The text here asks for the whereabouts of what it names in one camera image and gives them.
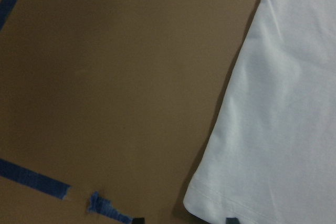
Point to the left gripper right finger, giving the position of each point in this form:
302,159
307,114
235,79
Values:
231,220

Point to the light blue t-shirt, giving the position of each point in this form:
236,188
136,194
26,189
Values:
271,155

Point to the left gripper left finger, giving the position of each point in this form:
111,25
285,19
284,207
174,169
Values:
138,220

